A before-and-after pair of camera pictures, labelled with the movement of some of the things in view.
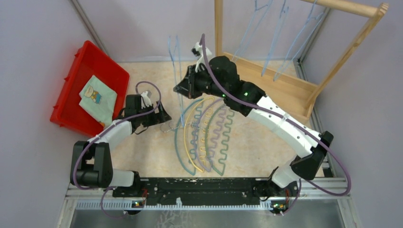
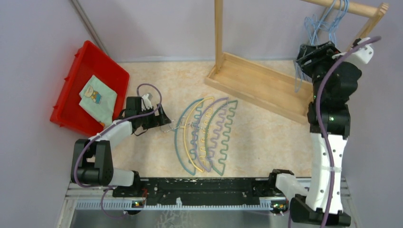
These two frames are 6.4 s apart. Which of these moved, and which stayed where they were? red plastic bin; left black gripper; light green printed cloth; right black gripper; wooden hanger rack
Moved: right black gripper
Stayed: left black gripper; light green printed cloth; wooden hanger rack; red plastic bin
